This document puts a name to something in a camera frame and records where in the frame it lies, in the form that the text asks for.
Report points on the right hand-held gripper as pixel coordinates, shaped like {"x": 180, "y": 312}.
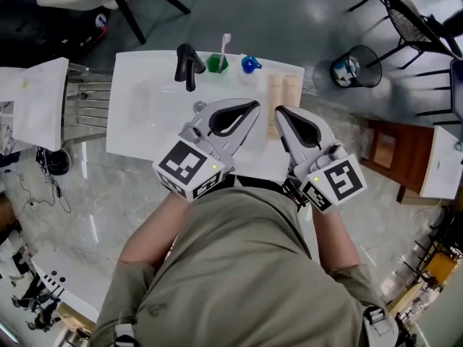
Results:
{"x": 341, "y": 179}

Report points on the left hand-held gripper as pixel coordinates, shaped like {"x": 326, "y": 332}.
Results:
{"x": 184, "y": 165}

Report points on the person's right forearm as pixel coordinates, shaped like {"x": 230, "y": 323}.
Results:
{"x": 332, "y": 240}

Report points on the person's left forearm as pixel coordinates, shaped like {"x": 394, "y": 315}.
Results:
{"x": 155, "y": 230}

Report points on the white sink counter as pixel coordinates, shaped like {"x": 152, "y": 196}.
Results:
{"x": 144, "y": 96}

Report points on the blue cup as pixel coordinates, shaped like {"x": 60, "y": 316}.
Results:
{"x": 249, "y": 63}

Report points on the green cup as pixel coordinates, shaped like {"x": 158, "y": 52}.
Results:
{"x": 214, "y": 66}

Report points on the pink and white toothbrush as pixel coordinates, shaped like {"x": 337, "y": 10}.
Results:
{"x": 224, "y": 47}

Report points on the black faucet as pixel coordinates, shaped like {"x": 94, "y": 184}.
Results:
{"x": 184, "y": 65}

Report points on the brown wooden cabinet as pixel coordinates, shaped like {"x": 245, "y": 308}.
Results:
{"x": 398, "y": 154}

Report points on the metal rack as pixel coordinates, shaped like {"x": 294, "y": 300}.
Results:
{"x": 87, "y": 103}

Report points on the black mesh chair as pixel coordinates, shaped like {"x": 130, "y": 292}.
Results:
{"x": 405, "y": 20}

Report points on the person's olive shirt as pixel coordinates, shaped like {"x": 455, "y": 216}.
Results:
{"x": 235, "y": 273}

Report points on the black slatted chair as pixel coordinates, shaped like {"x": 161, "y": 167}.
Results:
{"x": 456, "y": 85}

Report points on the black round stand base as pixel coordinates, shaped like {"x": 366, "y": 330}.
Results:
{"x": 58, "y": 162}

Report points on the yellow cabinet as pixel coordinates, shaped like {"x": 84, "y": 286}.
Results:
{"x": 440, "y": 267}

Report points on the white marble basin unit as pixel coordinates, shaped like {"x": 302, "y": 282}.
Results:
{"x": 32, "y": 103}

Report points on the black machine with sticker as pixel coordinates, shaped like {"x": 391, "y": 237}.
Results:
{"x": 40, "y": 24}

